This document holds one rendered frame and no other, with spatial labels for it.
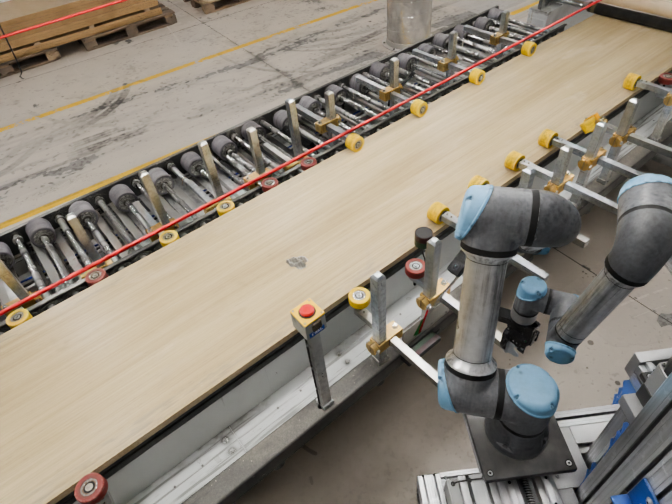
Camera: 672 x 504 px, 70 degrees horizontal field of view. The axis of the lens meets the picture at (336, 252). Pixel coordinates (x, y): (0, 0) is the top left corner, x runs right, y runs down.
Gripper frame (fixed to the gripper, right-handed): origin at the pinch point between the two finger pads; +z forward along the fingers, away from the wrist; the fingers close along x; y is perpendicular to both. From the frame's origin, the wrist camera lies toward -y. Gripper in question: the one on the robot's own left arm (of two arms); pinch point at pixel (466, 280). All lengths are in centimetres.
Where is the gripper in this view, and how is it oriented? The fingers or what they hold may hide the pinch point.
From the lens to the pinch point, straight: 170.2
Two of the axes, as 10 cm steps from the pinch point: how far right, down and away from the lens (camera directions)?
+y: 7.7, -5.0, 4.0
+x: -6.3, -5.2, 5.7
